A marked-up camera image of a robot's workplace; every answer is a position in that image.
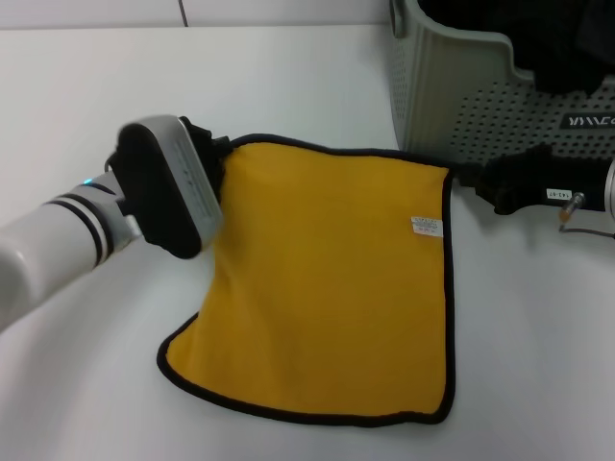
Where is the grey cable with metal plug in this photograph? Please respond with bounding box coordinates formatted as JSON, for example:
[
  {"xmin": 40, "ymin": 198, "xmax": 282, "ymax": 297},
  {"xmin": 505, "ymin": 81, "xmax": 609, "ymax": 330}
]
[{"xmin": 556, "ymin": 191, "xmax": 615, "ymax": 237}]

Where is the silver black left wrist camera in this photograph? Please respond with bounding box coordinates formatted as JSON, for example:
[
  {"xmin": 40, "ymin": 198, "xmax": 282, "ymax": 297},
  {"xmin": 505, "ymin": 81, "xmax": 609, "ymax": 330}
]
[{"xmin": 106, "ymin": 114, "xmax": 225, "ymax": 260}]

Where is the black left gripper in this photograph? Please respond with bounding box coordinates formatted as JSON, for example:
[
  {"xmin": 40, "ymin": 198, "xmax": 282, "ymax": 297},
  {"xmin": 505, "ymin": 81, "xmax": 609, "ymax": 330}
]
[{"xmin": 180, "ymin": 114, "xmax": 234, "ymax": 196}]

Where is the yellow towel with black hem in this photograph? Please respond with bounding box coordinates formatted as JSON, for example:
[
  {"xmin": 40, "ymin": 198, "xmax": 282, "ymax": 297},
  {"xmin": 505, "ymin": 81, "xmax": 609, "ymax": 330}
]
[{"xmin": 156, "ymin": 133, "xmax": 456, "ymax": 414}]

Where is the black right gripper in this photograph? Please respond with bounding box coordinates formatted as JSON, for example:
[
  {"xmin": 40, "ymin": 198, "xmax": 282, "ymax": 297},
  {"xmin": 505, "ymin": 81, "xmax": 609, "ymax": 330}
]
[{"xmin": 455, "ymin": 144, "xmax": 612, "ymax": 216}]

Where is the grey perforated plastic storage basket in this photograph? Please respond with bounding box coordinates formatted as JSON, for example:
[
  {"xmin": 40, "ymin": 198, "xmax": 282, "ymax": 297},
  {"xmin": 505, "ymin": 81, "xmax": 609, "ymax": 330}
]
[{"xmin": 386, "ymin": 0, "xmax": 615, "ymax": 167}]

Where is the black fabric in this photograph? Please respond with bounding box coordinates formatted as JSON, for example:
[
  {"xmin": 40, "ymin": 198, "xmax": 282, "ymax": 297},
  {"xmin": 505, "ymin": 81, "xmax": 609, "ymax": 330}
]
[{"xmin": 417, "ymin": 0, "xmax": 615, "ymax": 97}]

